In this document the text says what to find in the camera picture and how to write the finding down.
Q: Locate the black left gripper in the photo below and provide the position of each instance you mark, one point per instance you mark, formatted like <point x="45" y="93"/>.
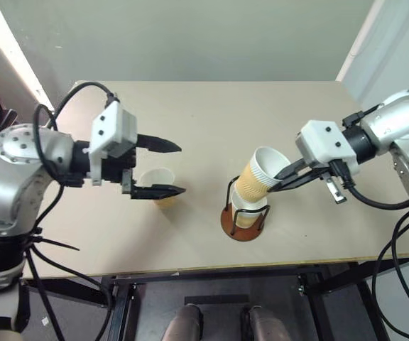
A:
<point x="114" y="170"/>

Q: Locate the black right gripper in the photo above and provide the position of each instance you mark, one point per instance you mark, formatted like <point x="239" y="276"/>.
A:
<point x="319" y="167"/>

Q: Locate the brown ribbed paper cup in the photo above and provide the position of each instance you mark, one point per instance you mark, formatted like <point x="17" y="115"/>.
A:
<point x="156" y="177"/>
<point x="252" y="181"/>
<point x="249" y="213"/>

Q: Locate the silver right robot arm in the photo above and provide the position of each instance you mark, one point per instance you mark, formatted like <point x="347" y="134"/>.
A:
<point x="399" y="120"/>

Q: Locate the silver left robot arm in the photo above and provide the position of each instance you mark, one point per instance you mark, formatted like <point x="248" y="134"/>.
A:
<point x="9" y="177"/>

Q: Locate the black zip tie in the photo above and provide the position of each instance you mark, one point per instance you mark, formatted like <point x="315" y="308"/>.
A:
<point x="59" y="244"/>

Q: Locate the black floor mat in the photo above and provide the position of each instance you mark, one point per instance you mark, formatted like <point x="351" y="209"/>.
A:
<point x="215" y="299"/>

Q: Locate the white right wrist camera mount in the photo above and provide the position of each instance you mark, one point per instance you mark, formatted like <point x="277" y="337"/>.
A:
<point x="325" y="144"/>

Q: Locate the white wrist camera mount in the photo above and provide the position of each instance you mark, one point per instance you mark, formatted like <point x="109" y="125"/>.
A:
<point x="325" y="144"/>
<point x="114" y="124"/>

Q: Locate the small silver metal bracket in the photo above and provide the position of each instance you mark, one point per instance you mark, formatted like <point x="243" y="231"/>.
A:
<point x="336" y="193"/>

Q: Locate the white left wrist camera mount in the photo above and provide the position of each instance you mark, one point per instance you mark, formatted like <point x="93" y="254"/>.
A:
<point x="114" y="124"/>

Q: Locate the black metal table frame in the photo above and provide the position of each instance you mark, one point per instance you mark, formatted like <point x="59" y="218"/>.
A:
<point x="226" y="275"/>

